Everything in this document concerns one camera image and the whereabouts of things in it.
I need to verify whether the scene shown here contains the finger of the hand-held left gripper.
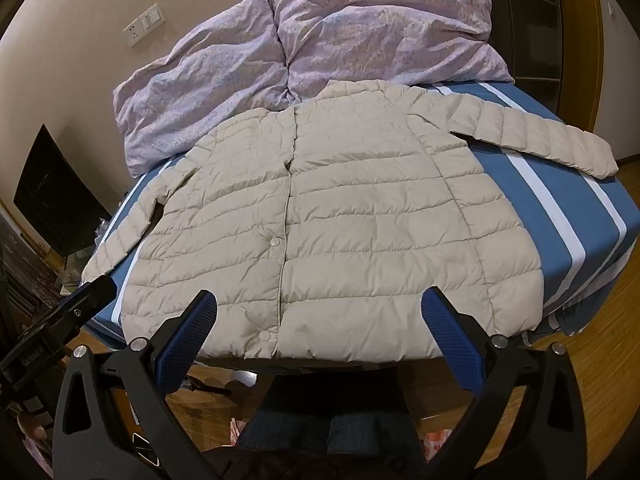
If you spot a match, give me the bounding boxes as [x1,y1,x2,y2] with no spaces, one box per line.
[46,276,119,328]

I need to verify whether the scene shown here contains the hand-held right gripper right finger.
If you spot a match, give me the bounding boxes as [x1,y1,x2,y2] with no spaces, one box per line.
[420,286,596,480]

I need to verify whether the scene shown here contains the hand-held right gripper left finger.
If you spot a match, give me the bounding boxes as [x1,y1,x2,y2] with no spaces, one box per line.
[52,287,221,480]

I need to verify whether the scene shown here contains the beige puffer jacket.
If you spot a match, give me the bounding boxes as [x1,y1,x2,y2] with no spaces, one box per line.
[80,79,618,362]

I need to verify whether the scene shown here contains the glass bedside table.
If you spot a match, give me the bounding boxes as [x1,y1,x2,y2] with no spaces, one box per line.
[52,215,113,306]

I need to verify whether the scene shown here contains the pink patterned cloth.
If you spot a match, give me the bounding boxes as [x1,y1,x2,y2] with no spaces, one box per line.
[228,414,252,443]
[419,412,453,463]

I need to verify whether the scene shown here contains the black flat screen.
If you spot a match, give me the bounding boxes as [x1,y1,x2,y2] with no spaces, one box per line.
[12,124,114,257]

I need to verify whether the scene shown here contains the person's legs in jeans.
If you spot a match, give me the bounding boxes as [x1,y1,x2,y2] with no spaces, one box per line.
[234,375,428,468]

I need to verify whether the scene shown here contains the lilac floral duvet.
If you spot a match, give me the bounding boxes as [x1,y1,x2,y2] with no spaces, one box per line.
[111,0,516,178]

